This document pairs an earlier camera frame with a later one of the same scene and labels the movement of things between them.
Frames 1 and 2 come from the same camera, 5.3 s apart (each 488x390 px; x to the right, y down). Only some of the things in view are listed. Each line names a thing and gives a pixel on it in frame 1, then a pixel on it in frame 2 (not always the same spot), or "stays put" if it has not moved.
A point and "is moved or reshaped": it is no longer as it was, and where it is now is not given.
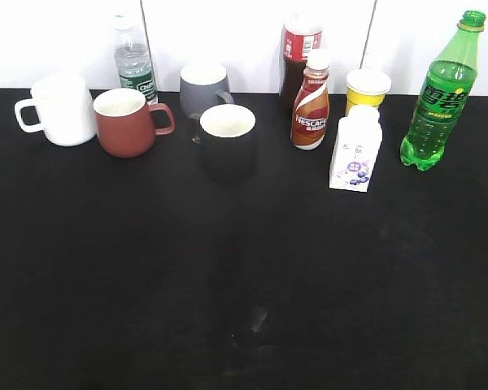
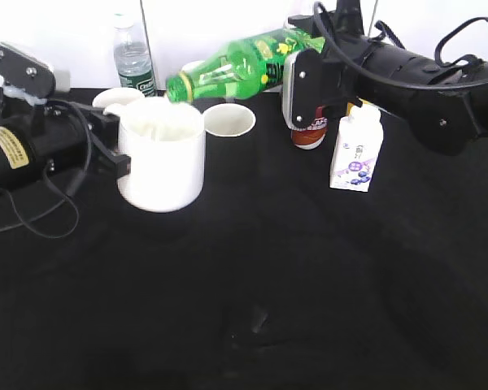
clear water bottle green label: [132, 59] stays put
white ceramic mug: [66, 110] is moved or reshaped
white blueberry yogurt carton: [357, 142] stays put
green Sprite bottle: [449, 82] to [255, 63]
